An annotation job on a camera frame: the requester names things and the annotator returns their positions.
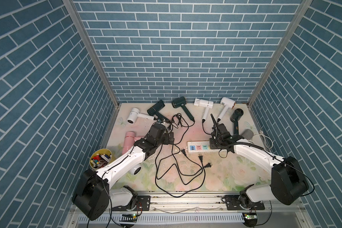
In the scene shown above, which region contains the black cable of boxy white dryer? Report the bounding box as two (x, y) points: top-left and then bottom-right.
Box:
(201, 121), (213, 137)

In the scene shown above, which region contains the dark teal round hair dryer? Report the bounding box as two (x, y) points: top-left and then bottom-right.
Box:
(230, 108), (244, 135)

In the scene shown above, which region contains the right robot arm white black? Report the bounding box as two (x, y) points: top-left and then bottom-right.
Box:
(210, 135), (309, 210)

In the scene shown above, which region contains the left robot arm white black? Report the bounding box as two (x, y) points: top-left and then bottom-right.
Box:
(72, 133), (174, 221)

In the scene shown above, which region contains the grey oval pad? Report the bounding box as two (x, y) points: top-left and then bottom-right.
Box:
(241, 129), (255, 140)

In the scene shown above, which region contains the white multicolour power strip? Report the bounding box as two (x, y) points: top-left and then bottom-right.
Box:
(186, 141), (216, 153)

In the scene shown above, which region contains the dark green slim hair dryer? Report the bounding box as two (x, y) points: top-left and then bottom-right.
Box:
(147, 100), (171, 124)

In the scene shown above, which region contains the pink hair dryer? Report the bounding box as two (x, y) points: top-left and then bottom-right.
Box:
(122, 131), (143, 154)

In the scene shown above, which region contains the white boxy hair dryer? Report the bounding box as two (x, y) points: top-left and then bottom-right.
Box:
(194, 98), (214, 123)

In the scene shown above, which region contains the dark green boxy hair dryer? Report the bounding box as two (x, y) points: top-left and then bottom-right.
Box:
(172, 97), (195, 122)

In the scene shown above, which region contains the yellow cup with small items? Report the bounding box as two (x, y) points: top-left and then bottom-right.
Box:
(89, 149), (115, 170)

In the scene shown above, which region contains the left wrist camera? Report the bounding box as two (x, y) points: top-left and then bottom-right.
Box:
(157, 119), (169, 127)

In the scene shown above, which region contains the black bundled cable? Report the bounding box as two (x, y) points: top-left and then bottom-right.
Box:
(166, 112), (196, 143)

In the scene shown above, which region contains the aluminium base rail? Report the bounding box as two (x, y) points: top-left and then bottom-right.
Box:
(64, 191), (312, 228)

